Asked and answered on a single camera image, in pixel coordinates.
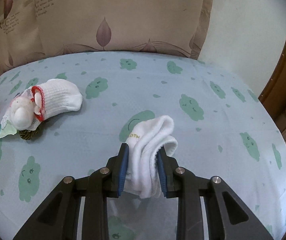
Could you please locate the leaf pattern beige curtain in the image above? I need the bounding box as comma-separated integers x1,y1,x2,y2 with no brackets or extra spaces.
0,0,213,75

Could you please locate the white sock ball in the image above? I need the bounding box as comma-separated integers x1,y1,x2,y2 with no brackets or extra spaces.
10,96,36,131

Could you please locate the white sock red trim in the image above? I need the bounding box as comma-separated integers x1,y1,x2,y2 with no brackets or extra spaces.
31,79,83,122

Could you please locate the wet wipes pack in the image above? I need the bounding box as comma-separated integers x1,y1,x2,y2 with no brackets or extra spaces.
0,87,41,139

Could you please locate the cloud pattern tablecloth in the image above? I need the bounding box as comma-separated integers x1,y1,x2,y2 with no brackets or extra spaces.
0,52,286,239

